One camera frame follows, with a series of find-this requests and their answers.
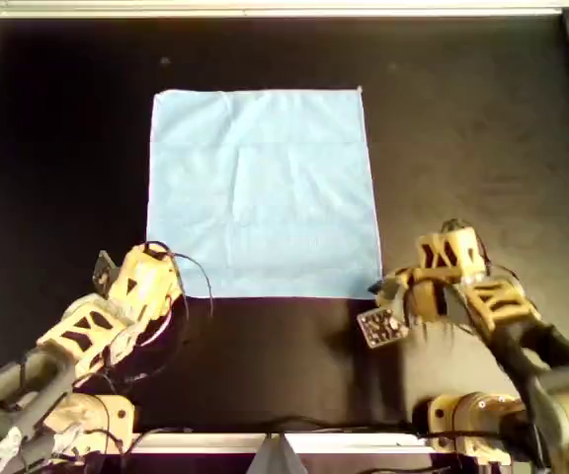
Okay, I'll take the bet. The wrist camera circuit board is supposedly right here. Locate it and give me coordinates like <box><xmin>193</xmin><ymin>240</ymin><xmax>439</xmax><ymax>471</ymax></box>
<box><xmin>91</xmin><ymin>250</ymin><xmax>121</xmax><ymax>297</ymax></box>
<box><xmin>357</xmin><ymin>305</ymin><xmax>409</xmax><ymax>351</ymax></box>

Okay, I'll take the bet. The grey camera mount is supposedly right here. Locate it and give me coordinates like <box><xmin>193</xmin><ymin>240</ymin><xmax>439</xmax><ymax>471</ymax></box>
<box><xmin>247</xmin><ymin>432</ymin><xmax>309</xmax><ymax>474</ymax></box>

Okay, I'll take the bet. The left gripper body tan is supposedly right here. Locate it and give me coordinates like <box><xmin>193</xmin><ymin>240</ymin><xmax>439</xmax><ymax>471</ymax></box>
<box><xmin>108</xmin><ymin>241</ymin><xmax>182</xmax><ymax>323</ymax></box>

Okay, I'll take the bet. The right wrist camera circuit board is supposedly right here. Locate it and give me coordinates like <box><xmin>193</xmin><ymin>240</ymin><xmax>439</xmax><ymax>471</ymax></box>
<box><xmin>357</xmin><ymin>305</ymin><xmax>409</xmax><ymax>351</ymax></box>

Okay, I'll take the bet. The light blue microfibre cloth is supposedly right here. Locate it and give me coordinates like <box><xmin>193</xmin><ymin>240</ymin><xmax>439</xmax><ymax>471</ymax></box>
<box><xmin>144</xmin><ymin>86</ymin><xmax>383</xmax><ymax>300</ymax></box>

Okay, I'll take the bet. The left wrist camera circuit board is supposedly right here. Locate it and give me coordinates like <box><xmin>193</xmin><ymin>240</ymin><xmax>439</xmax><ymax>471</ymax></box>
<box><xmin>91</xmin><ymin>250</ymin><xmax>121</xmax><ymax>297</ymax></box>

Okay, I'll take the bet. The aluminium table frame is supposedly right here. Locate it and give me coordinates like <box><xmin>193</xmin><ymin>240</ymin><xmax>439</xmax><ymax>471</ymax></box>
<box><xmin>0</xmin><ymin>0</ymin><xmax>569</xmax><ymax>455</ymax></box>

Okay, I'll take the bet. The right gripper finger tan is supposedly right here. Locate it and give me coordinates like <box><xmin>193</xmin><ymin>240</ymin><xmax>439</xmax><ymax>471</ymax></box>
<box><xmin>369</xmin><ymin>269</ymin><xmax>420</xmax><ymax>296</ymax></box>
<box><xmin>380</xmin><ymin>288</ymin><xmax>410</xmax><ymax>318</ymax></box>

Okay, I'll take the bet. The right gripper body tan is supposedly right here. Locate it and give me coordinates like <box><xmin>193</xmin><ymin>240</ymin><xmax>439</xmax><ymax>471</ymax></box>
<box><xmin>392</xmin><ymin>224</ymin><xmax>488</xmax><ymax>330</ymax></box>

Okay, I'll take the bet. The thin black left gripper cable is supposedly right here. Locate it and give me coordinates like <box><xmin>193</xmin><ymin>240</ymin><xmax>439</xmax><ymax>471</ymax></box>
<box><xmin>144</xmin><ymin>240</ymin><xmax>215</xmax><ymax>320</ymax></box>

